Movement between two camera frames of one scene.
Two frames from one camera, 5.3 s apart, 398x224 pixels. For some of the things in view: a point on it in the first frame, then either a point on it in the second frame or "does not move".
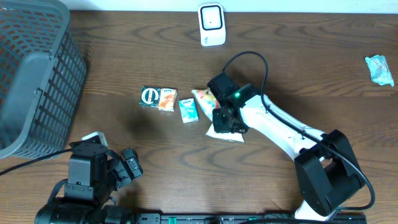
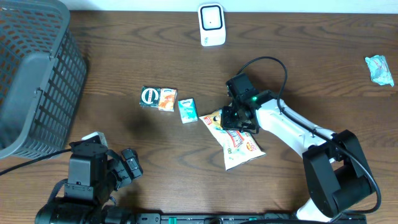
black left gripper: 127,168 does not move
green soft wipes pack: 379,71 does not move
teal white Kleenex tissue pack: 188,110 does not move
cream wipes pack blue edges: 209,102 to 239,147
